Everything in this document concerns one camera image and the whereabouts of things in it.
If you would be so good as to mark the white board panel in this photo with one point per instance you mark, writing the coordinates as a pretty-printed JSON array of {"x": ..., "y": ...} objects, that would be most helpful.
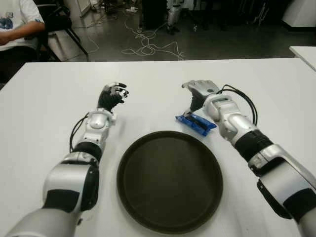
[{"x": 84, "y": 7}]

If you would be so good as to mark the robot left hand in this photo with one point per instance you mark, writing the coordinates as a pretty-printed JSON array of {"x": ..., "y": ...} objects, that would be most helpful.
[{"x": 108, "y": 100}]

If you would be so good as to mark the blue Oreo packet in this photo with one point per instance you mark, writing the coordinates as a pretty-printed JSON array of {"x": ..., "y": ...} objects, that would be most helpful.
[{"x": 198, "y": 123}]

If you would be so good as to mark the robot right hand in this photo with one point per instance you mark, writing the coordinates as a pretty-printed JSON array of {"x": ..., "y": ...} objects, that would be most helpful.
[{"x": 203, "y": 87}]

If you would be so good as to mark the white pedestal with black base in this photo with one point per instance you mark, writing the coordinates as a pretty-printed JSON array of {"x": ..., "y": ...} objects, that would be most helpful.
[{"x": 301, "y": 12}]

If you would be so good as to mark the round dark brown tray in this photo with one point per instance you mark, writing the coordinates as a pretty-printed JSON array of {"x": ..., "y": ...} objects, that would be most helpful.
[{"x": 170, "y": 182}]

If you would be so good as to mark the white power strip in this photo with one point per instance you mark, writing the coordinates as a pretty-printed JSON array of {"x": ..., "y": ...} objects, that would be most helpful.
[{"x": 131, "y": 10}]

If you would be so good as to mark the black chair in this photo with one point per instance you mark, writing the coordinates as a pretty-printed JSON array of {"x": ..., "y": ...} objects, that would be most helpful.
[{"x": 56, "y": 22}]

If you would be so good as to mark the silver black robot right arm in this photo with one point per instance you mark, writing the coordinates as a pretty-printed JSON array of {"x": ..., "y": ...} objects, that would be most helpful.
[{"x": 237, "y": 123}]

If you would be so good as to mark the person in white t-shirt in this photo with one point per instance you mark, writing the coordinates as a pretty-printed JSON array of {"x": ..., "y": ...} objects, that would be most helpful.
[{"x": 17, "y": 17}]

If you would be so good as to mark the black wheeled cabinet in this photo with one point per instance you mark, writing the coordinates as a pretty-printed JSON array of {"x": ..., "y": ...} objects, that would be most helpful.
[{"x": 154, "y": 13}]

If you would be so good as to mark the neighbouring white table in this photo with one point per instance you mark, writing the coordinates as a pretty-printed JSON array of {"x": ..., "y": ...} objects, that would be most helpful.
[{"x": 306, "y": 54}]

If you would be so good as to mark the silver black robot left arm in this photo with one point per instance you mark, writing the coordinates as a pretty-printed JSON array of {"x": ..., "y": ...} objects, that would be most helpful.
[{"x": 96, "y": 122}]

